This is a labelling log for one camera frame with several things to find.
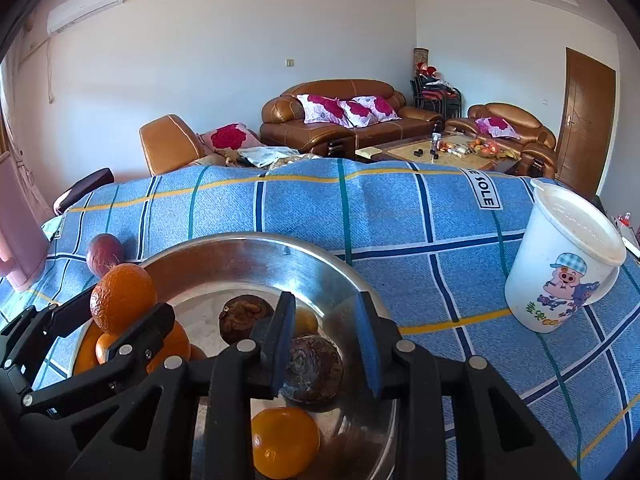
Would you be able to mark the fruit plate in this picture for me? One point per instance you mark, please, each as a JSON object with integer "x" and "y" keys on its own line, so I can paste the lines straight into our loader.
{"x": 482, "y": 148}

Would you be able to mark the brown leather three-seat sofa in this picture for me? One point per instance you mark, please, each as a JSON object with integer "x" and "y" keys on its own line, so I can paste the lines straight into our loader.
{"x": 300, "y": 132}

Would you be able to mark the brown wooden door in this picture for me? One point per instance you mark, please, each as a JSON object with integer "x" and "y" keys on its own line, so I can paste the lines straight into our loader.
{"x": 585, "y": 120}

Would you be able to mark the white wall air conditioner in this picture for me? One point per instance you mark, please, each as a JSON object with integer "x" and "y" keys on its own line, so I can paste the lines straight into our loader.
{"x": 85, "y": 4}

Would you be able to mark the dark chair armrest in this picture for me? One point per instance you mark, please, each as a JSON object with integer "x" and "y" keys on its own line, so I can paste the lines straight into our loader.
{"x": 82, "y": 187}

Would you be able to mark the mandarin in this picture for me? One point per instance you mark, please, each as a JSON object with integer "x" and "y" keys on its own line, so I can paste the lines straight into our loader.
{"x": 105, "y": 349}
{"x": 306, "y": 322}
{"x": 177, "y": 345}
{"x": 122, "y": 300}

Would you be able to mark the dark brown passion fruit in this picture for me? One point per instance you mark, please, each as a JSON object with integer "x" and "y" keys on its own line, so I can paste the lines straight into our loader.
{"x": 312, "y": 370}

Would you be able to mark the stainless steel bowl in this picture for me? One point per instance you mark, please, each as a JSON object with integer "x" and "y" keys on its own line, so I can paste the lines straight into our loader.
{"x": 225, "y": 270}

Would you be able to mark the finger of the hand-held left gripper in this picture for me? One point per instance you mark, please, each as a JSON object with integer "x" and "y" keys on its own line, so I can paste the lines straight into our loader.
{"x": 145, "y": 332}
{"x": 55, "y": 317}

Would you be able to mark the pink rose cushion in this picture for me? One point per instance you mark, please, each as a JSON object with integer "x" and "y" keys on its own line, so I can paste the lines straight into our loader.
{"x": 227, "y": 137}

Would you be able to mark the purple passion fruit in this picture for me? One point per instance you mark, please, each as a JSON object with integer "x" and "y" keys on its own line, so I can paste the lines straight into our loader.
{"x": 102, "y": 255}

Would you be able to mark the white cartoon pig cup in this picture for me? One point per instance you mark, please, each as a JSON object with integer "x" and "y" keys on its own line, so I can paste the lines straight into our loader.
{"x": 550, "y": 270}

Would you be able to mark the blue plaid tablecloth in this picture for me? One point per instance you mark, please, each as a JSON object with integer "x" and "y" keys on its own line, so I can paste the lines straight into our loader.
{"x": 400, "y": 210}

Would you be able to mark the stacked dark chairs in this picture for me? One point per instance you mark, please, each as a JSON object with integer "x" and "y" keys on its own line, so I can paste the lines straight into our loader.
{"x": 435, "y": 95}

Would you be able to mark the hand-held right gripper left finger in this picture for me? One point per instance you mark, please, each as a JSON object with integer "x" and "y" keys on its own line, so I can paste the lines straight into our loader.
{"x": 280, "y": 350}

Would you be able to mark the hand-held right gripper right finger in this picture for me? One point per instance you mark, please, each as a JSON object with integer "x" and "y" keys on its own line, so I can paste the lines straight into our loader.
{"x": 368, "y": 345}

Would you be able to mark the dark mangosteen in bowl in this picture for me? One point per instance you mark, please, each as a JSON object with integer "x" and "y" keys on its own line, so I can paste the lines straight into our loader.
{"x": 245, "y": 317}

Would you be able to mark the white plastic bag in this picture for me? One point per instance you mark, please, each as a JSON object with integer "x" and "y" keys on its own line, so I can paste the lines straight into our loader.
{"x": 262, "y": 155}

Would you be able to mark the wooden coffee table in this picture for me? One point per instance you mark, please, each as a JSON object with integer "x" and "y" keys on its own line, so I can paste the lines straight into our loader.
{"x": 395, "y": 151}

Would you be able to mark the small white floral pillow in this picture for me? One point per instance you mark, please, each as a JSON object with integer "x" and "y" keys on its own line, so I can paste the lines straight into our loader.
{"x": 495, "y": 126}

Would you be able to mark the orange-brown leather armchair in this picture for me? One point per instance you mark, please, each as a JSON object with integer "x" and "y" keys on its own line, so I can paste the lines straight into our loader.
{"x": 167, "y": 142}

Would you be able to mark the tall patterned floor vase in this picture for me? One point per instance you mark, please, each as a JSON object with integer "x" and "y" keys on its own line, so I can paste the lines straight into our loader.
{"x": 420, "y": 60}

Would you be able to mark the brown leather armchair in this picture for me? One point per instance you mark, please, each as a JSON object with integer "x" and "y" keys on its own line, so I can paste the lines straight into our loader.
{"x": 530, "y": 125}

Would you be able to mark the large smooth orange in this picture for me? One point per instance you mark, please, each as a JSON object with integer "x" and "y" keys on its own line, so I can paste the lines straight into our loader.
{"x": 285, "y": 442}

